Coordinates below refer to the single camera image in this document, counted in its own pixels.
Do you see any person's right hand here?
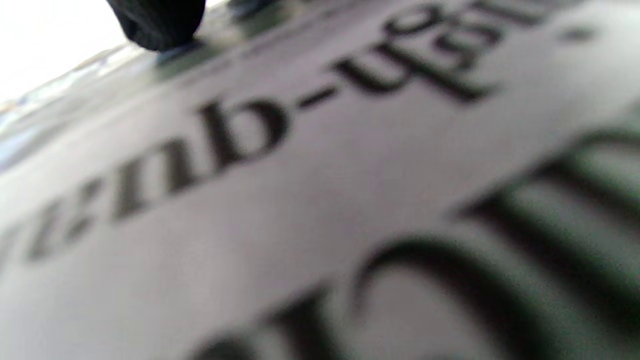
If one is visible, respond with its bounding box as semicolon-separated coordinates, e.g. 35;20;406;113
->
105;0;207;52

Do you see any printed newspaper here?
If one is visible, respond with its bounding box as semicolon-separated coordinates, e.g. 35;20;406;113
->
0;0;640;360

